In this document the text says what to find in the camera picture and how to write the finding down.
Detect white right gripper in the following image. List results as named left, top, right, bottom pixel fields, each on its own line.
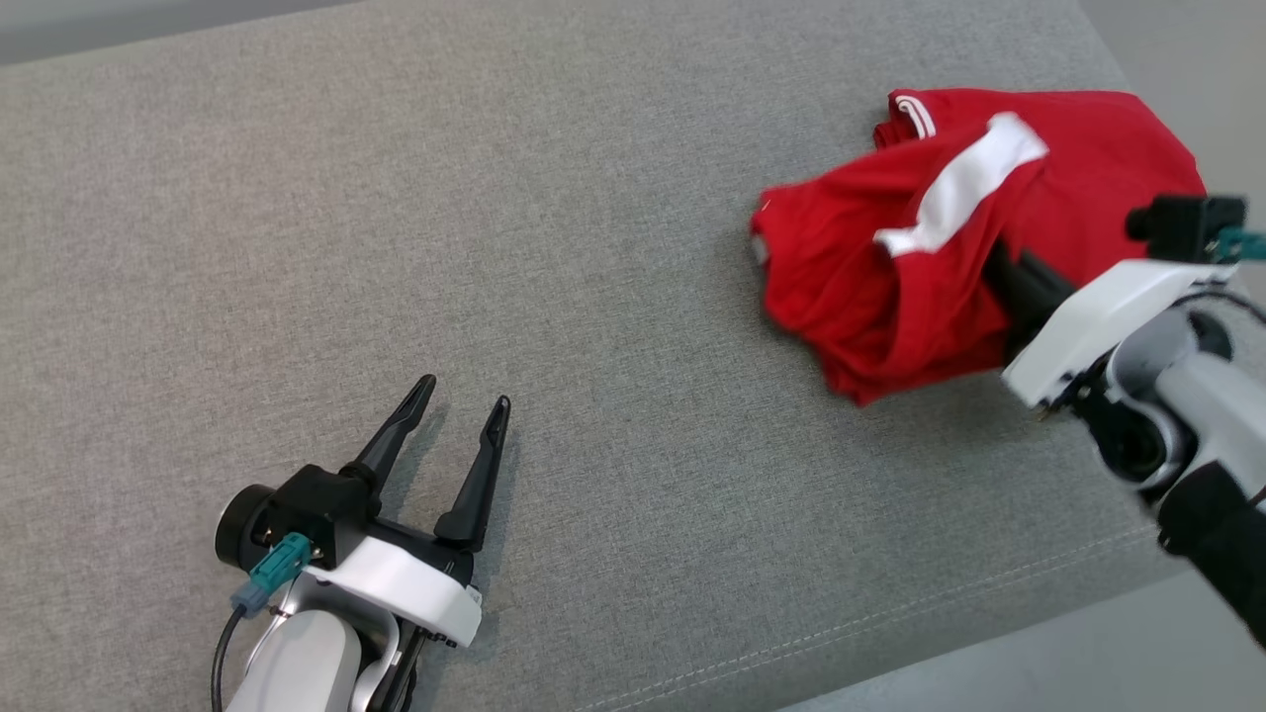
left=984, top=237, right=1242, bottom=410

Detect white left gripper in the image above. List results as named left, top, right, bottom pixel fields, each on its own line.
left=300, top=373, right=513, bottom=651

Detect red Bulls 23 jersey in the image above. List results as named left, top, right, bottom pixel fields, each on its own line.
left=873, top=87, right=1208, bottom=298

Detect red shorts with white band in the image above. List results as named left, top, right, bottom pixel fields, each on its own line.
left=750, top=112, right=1049, bottom=406

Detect grey fabric sofa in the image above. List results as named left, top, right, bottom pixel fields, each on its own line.
left=0, top=0, right=1188, bottom=712

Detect left camera cable teal connector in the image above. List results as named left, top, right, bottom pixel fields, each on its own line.
left=210, top=532, right=314, bottom=712

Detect camera cable teal connector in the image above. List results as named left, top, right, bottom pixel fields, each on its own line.
left=210, top=532, right=314, bottom=712
left=1215, top=227, right=1266, bottom=265

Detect right camera cable teal connector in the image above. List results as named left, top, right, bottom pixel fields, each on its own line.
left=1215, top=227, right=1266, bottom=265

